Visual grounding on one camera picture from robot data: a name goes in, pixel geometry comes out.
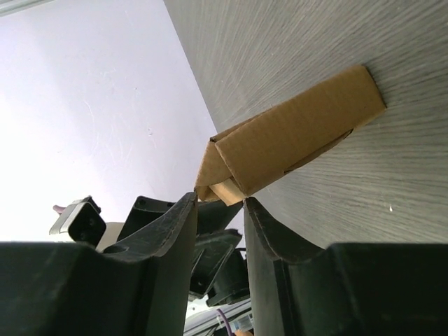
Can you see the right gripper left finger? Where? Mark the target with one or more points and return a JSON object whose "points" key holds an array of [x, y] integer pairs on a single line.
{"points": [[138, 286]]}

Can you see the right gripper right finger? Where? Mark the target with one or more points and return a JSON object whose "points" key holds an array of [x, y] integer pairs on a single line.
{"points": [[298, 288]]}

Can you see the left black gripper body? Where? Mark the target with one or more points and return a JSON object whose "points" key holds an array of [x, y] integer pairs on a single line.
{"points": [[219, 270]]}

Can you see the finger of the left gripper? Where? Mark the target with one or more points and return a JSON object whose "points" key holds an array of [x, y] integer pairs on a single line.
{"points": [[212, 216]]}

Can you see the brown cardboard paper box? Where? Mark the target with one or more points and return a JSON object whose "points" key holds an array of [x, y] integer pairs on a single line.
{"points": [[251, 155]]}

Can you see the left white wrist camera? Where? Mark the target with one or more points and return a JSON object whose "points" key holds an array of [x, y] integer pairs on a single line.
{"points": [[80, 221]]}

